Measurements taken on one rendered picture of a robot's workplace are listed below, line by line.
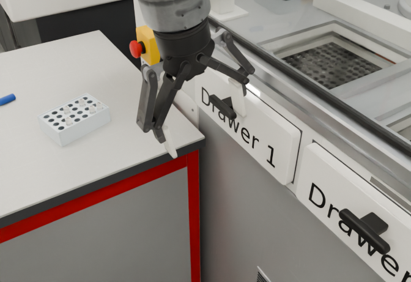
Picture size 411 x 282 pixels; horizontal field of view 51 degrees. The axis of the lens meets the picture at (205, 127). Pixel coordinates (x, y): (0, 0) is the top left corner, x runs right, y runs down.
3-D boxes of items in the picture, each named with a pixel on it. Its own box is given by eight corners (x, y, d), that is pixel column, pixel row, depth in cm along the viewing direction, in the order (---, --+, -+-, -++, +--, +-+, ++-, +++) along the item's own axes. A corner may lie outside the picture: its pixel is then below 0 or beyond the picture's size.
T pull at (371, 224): (383, 257, 51) (386, 250, 50) (336, 216, 56) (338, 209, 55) (403, 244, 52) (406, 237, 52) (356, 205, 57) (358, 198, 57)
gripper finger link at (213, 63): (183, 52, 63) (188, 43, 62) (232, 75, 70) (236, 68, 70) (197, 63, 60) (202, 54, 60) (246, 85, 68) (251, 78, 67)
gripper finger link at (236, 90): (227, 77, 69) (231, 76, 70) (233, 110, 74) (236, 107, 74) (238, 86, 67) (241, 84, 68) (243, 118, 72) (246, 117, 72)
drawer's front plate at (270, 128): (284, 187, 71) (292, 134, 65) (194, 103, 91) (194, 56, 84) (292, 183, 72) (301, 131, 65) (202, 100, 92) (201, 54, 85)
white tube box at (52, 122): (62, 147, 88) (57, 133, 86) (40, 129, 93) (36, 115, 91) (111, 121, 96) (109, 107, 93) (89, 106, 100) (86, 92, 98)
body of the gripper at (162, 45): (164, 42, 53) (180, 99, 59) (221, 14, 55) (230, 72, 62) (137, 21, 58) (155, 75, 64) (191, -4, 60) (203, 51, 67)
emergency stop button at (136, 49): (136, 62, 97) (134, 45, 95) (128, 54, 100) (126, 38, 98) (148, 58, 99) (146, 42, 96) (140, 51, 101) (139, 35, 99)
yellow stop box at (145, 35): (148, 68, 98) (145, 39, 94) (135, 55, 103) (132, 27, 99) (168, 62, 100) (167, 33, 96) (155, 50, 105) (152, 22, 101)
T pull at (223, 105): (231, 122, 72) (231, 115, 71) (207, 100, 77) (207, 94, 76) (248, 115, 74) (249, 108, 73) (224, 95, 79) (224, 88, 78)
